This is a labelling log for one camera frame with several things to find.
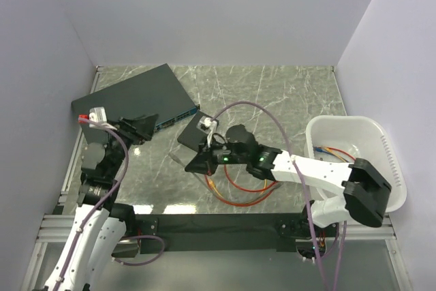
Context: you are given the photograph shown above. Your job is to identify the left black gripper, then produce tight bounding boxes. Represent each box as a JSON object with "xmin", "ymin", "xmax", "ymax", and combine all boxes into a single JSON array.
[{"xmin": 104, "ymin": 112, "xmax": 159, "ymax": 177}]

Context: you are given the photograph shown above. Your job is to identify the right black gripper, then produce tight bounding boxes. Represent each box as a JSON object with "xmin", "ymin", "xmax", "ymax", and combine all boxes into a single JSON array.
[{"xmin": 186, "ymin": 134, "xmax": 249, "ymax": 176}]

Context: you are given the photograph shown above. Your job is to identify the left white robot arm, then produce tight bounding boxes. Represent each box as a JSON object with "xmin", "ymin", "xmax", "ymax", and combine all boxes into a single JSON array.
[{"xmin": 43, "ymin": 107, "xmax": 158, "ymax": 290}]

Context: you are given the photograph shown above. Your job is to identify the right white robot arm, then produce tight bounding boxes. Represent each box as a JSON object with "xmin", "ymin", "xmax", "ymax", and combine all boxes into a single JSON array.
[{"xmin": 185, "ymin": 125, "xmax": 392, "ymax": 236}]

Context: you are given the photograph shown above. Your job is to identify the small black flat box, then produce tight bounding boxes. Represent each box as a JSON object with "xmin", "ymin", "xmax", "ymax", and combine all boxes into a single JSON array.
[{"xmin": 177, "ymin": 110, "xmax": 209, "ymax": 153}]

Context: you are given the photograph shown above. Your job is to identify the white plastic bin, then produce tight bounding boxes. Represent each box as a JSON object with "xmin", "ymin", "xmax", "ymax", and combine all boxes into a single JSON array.
[{"xmin": 304, "ymin": 115, "xmax": 407, "ymax": 213}]

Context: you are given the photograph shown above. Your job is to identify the yellow ethernet cable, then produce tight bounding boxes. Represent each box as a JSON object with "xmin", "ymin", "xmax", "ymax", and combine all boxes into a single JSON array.
[{"xmin": 207, "ymin": 177, "xmax": 277, "ymax": 205}]

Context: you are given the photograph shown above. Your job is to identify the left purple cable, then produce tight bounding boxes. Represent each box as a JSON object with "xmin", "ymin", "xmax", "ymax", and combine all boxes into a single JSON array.
[{"xmin": 50, "ymin": 119, "xmax": 166, "ymax": 291}]

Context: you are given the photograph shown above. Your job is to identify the purple cable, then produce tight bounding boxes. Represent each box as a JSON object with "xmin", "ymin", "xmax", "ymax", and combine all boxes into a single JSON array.
[
  {"xmin": 211, "ymin": 101, "xmax": 348, "ymax": 291},
  {"xmin": 50, "ymin": 119, "xmax": 166, "ymax": 291}
]

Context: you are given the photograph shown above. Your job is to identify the red ethernet cable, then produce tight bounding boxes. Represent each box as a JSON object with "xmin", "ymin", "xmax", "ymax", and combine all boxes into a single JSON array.
[{"xmin": 203, "ymin": 163, "xmax": 283, "ymax": 207}]

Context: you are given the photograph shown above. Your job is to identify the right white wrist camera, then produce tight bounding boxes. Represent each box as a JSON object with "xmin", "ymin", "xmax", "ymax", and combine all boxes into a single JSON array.
[{"xmin": 200, "ymin": 116, "xmax": 218, "ymax": 147}]

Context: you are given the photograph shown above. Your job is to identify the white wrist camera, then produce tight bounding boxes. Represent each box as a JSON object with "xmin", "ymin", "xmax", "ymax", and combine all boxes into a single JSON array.
[
  {"xmin": 200, "ymin": 116, "xmax": 218, "ymax": 147},
  {"xmin": 78, "ymin": 107, "xmax": 107, "ymax": 129}
]

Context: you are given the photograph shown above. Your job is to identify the large black network switch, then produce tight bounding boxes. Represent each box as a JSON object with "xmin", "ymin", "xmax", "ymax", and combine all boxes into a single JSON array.
[{"xmin": 72, "ymin": 64, "xmax": 200, "ymax": 136}]

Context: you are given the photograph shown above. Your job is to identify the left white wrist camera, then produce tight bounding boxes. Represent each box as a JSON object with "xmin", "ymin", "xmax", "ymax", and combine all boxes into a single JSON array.
[{"xmin": 78, "ymin": 107, "xmax": 107, "ymax": 129}]

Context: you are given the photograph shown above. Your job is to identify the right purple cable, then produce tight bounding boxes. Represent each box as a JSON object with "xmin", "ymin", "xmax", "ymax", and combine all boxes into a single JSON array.
[{"xmin": 211, "ymin": 101, "xmax": 348, "ymax": 291}]

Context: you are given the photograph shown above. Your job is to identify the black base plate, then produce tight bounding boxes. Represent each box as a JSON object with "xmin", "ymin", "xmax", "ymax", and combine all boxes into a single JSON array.
[{"xmin": 95, "ymin": 213, "xmax": 341, "ymax": 255}]

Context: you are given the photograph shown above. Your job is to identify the yellow cable in bin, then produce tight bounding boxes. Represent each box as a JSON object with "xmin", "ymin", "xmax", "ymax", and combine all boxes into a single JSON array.
[{"xmin": 320, "ymin": 147, "xmax": 355, "ymax": 164}]

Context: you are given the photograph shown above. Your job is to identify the aluminium frame rail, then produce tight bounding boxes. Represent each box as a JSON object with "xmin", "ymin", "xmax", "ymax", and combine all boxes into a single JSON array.
[{"xmin": 37, "ymin": 215, "xmax": 396, "ymax": 243}]

